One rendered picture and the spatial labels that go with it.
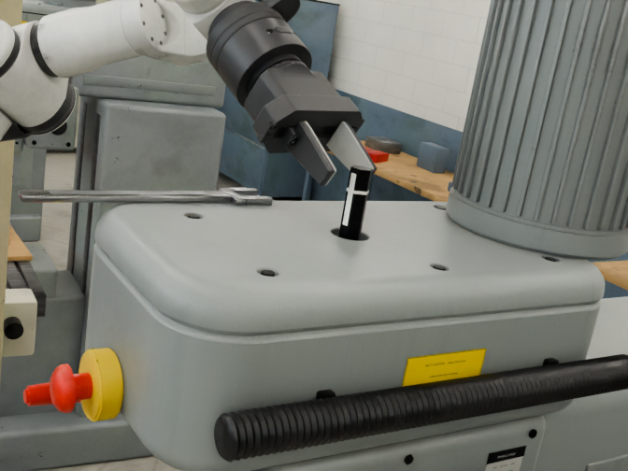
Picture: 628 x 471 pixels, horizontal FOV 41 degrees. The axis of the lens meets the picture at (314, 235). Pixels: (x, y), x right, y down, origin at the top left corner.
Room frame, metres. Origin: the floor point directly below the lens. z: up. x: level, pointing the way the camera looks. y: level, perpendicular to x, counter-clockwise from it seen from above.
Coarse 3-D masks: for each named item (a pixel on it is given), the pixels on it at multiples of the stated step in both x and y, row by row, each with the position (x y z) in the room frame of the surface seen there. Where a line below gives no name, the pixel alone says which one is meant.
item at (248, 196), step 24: (24, 192) 0.69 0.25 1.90; (48, 192) 0.70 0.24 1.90; (72, 192) 0.72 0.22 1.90; (96, 192) 0.73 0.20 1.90; (120, 192) 0.74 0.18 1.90; (144, 192) 0.76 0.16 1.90; (168, 192) 0.77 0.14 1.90; (192, 192) 0.79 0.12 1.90; (216, 192) 0.80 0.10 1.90; (240, 192) 0.83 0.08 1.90
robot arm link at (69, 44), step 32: (32, 32) 0.94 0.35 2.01; (64, 32) 0.92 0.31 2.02; (96, 32) 0.91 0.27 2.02; (32, 64) 0.92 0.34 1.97; (64, 64) 0.93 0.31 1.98; (96, 64) 0.94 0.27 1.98; (0, 96) 0.91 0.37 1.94; (32, 96) 0.93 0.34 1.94; (64, 96) 0.97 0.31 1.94; (32, 128) 0.96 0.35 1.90
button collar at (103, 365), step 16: (96, 352) 0.63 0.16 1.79; (112, 352) 0.63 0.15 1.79; (80, 368) 0.64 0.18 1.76; (96, 368) 0.61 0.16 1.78; (112, 368) 0.62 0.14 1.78; (96, 384) 0.61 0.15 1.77; (112, 384) 0.61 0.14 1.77; (80, 400) 0.64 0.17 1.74; (96, 400) 0.61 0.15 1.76; (112, 400) 0.60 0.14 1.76; (96, 416) 0.61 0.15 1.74; (112, 416) 0.61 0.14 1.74
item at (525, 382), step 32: (416, 384) 0.64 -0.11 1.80; (448, 384) 0.64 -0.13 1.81; (480, 384) 0.66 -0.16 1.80; (512, 384) 0.67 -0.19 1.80; (544, 384) 0.69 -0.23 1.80; (576, 384) 0.71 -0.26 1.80; (608, 384) 0.74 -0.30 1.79; (224, 416) 0.53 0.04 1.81; (256, 416) 0.54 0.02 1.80; (288, 416) 0.55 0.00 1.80; (320, 416) 0.56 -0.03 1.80; (352, 416) 0.57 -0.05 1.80; (384, 416) 0.59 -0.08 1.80; (416, 416) 0.61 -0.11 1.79; (448, 416) 0.63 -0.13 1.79; (224, 448) 0.52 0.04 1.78; (256, 448) 0.53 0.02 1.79; (288, 448) 0.54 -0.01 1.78
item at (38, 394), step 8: (40, 384) 0.70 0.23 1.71; (48, 384) 0.70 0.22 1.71; (24, 392) 0.69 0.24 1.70; (32, 392) 0.69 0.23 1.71; (40, 392) 0.69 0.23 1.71; (48, 392) 0.70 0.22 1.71; (24, 400) 0.69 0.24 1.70; (32, 400) 0.69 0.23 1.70; (40, 400) 0.69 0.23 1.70; (48, 400) 0.69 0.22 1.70
